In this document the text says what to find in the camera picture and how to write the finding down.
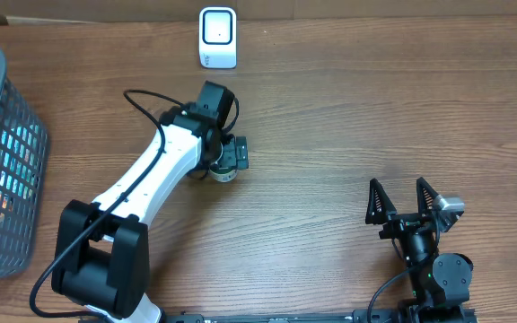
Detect grey plastic shopping basket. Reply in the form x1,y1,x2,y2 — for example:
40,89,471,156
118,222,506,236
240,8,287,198
0,49,50,278

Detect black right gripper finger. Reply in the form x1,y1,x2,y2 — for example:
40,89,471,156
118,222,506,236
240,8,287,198
365,179,397,224
416,177,439,214

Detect green lid jar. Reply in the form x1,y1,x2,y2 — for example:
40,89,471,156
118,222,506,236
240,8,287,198
209,165,238,183

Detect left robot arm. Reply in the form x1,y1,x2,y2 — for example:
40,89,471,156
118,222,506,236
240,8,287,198
42,82,249,322

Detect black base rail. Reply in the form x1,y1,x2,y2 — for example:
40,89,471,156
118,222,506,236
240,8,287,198
162,309,478,323

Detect cardboard back board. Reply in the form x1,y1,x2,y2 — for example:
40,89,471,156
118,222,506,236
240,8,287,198
0,0,517,25

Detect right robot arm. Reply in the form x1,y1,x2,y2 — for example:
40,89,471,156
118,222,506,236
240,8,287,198
358,178,478,323

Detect white barcode scanner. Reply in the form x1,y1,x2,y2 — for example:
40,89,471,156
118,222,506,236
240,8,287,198
198,6,237,69

